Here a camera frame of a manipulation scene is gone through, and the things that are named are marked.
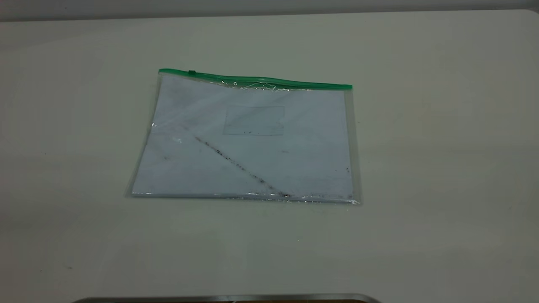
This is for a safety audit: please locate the transparent bag with green zipper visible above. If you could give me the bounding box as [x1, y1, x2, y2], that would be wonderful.
[125, 68, 362, 205]

